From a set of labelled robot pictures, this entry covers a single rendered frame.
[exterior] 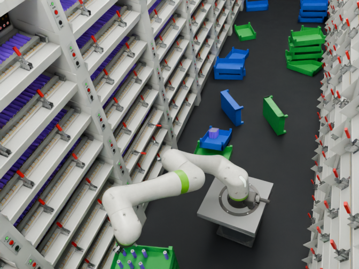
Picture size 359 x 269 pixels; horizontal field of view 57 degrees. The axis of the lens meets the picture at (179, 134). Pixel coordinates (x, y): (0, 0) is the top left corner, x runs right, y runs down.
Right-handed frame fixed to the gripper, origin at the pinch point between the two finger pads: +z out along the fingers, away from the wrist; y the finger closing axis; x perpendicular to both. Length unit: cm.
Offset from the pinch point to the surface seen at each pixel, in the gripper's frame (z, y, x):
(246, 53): 95, 262, 57
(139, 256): 13.0, 3.9, -8.5
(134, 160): 28, 48, 36
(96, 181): 6.2, 15.3, 35.5
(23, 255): -20.3, -32.4, 24.9
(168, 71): 22, 116, 67
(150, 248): 8.8, 9.9, -10.3
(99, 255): 37.2, -6.9, 10.2
